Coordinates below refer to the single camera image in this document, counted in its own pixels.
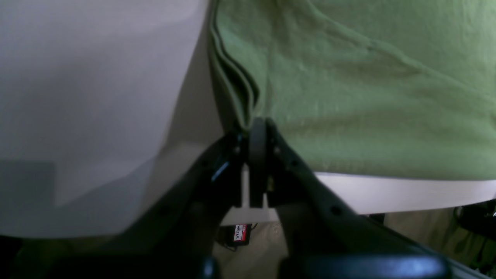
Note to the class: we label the green t-shirt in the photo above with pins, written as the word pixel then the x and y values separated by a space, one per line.
pixel 395 88

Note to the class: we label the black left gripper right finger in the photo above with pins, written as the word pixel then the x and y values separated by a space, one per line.
pixel 327 239

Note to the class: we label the red labelled black device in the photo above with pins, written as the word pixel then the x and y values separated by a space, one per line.
pixel 232 237

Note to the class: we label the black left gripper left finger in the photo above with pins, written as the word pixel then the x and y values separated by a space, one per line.
pixel 174 238

